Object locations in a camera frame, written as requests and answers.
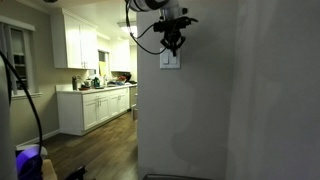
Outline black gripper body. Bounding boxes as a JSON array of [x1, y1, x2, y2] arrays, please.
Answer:
[[162, 16, 200, 42]]

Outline ceiling light fixture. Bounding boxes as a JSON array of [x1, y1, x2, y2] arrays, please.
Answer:
[[116, 20, 138, 36]]

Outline black kitchen appliance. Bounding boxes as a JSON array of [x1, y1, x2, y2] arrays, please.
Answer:
[[121, 72, 133, 83]]

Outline bowl with red food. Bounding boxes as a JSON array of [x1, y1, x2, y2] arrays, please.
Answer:
[[115, 75, 128, 85]]

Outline kitchen window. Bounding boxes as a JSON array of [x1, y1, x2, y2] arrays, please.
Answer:
[[97, 49, 110, 78]]

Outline green bottle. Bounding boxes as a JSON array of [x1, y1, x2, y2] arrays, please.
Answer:
[[92, 76, 101, 89]]

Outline white kitchen base cabinet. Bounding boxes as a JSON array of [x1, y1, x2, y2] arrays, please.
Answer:
[[55, 83, 138, 137]]

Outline dark bottle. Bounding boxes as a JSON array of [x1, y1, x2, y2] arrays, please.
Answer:
[[71, 75, 79, 91]]

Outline small black object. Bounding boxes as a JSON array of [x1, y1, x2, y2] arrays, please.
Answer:
[[64, 164, 88, 180]]

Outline tan cushion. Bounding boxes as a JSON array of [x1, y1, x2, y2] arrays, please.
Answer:
[[42, 158, 58, 180]]

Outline purple lit device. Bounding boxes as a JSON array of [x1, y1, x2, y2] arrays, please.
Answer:
[[15, 144, 48, 180]]

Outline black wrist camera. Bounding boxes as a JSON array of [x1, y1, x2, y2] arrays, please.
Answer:
[[152, 21, 166, 34]]

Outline white light switch plate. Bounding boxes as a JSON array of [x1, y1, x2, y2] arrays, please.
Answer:
[[159, 47, 182, 70]]

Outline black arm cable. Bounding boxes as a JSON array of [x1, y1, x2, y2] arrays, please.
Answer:
[[124, 0, 168, 56]]

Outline small white wall cabinet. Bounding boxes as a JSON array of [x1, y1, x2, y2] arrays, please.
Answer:
[[109, 38, 132, 73]]

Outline large white wall cabinet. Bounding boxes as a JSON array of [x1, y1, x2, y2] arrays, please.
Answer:
[[50, 7, 100, 71]]

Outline window with white frame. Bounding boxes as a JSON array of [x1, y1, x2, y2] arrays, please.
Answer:
[[0, 15, 43, 100]]

